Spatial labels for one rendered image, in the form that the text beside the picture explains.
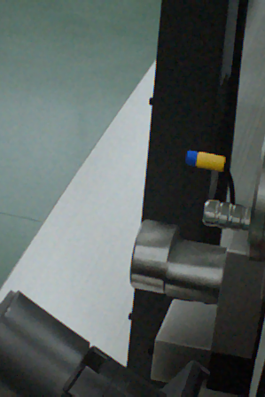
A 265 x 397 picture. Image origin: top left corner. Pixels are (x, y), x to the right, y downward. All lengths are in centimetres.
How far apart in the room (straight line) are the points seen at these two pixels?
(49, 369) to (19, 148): 298
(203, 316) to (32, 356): 15
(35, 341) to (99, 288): 58
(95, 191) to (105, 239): 11
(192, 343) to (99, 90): 338
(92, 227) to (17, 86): 279
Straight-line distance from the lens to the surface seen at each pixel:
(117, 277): 116
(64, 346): 57
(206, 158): 64
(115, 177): 136
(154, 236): 63
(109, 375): 58
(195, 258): 64
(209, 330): 66
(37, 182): 332
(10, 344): 57
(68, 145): 356
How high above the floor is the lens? 151
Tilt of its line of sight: 28 degrees down
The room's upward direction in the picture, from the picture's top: 5 degrees clockwise
